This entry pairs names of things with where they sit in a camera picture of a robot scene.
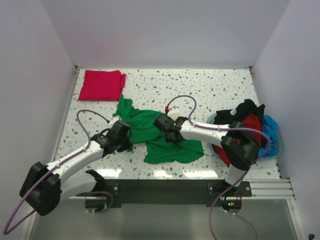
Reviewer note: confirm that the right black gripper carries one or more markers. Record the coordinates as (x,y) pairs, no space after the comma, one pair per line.
(168,140)

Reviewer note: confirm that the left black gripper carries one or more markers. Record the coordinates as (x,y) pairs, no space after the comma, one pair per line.
(127,145)

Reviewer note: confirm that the green t-shirt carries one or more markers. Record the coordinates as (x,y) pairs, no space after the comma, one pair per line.
(143,132)

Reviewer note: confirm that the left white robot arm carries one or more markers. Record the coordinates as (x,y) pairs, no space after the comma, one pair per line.
(46,184)

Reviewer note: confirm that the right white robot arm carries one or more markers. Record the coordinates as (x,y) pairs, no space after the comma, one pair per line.
(239,144)

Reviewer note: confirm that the translucent blue laundry basket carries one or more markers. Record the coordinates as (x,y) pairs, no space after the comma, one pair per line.
(279,144)

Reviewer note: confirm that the folded pink red t-shirt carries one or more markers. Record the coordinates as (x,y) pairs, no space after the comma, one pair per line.
(102,85)

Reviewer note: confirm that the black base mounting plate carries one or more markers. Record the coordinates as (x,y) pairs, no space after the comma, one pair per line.
(160,191)

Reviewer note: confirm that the dark red t-shirt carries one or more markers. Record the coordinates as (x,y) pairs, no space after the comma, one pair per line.
(252,121)

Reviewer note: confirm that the bright blue t-shirt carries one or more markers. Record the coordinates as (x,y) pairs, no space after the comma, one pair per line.
(270,128)

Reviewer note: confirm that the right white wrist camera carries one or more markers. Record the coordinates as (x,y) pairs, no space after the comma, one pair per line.
(172,113)

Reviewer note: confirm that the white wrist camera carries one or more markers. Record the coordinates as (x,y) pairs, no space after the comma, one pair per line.
(116,118)
(172,113)

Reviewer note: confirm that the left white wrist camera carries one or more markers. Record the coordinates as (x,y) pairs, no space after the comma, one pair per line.
(116,118)

